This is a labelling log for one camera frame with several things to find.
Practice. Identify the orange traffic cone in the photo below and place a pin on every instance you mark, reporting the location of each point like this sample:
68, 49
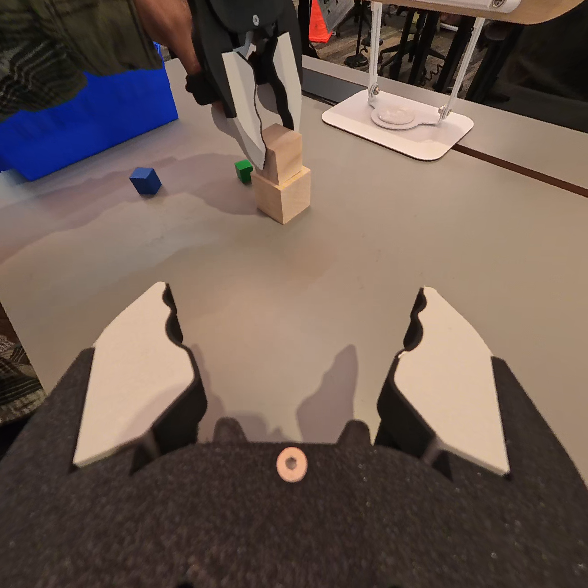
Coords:
319, 23

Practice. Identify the large natural wooden cube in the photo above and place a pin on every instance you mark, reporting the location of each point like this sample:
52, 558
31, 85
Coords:
285, 197

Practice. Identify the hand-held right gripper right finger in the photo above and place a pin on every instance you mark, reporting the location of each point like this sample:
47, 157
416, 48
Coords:
454, 386

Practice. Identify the medium natural wooden cube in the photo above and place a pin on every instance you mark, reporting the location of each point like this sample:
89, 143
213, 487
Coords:
287, 151

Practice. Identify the person's left forearm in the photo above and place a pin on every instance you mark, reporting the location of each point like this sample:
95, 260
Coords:
170, 32

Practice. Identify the white mount plate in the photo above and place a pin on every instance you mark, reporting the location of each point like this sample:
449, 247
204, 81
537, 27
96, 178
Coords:
413, 135

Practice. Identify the blue wooden cube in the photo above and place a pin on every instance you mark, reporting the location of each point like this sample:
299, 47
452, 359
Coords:
144, 181

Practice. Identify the blue plastic bin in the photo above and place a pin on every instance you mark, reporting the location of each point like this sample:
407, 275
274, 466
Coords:
92, 119

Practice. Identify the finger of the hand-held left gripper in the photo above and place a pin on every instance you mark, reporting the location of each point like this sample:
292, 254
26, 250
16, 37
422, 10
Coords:
289, 78
241, 101

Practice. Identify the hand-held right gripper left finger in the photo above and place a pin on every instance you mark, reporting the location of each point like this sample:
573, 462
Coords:
133, 381

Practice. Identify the person's left hand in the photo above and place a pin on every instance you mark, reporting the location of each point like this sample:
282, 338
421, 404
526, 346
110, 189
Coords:
202, 89

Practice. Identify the black office chair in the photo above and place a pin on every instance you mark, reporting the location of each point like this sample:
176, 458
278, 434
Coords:
542, 69

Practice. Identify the small green wooden cube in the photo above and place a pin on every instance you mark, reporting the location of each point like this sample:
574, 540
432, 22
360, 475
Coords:
242, 172

